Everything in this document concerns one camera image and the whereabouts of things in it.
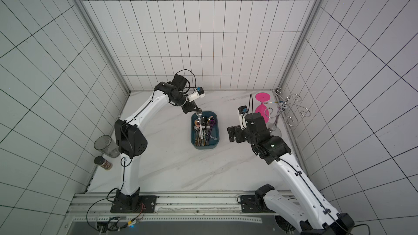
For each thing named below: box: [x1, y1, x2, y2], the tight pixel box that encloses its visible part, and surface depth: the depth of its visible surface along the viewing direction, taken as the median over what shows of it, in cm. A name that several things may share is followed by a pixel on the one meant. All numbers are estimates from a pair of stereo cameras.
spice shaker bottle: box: [93, 155, 113, 171], surface depth 80 cm
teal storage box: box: [191, 110, 220, 150], surface depth 97 cm
